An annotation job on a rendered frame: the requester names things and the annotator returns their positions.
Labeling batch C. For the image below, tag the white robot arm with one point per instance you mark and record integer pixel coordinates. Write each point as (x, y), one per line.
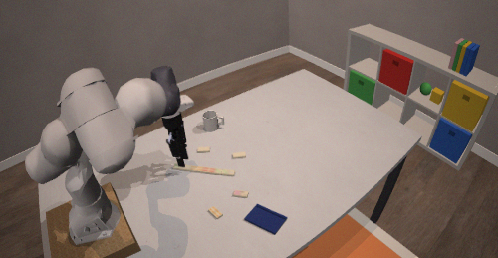
(93, 131)

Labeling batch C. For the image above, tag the grey mug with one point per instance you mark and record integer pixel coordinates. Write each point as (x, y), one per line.
(209, 123)

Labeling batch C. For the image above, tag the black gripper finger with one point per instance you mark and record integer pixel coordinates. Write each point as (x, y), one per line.
(175, 149)
(182, 142)

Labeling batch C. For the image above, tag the dark blue notebook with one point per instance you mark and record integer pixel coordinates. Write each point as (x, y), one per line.
(266, 219)

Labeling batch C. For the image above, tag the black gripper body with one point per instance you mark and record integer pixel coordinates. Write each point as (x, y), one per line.
(173, 123)

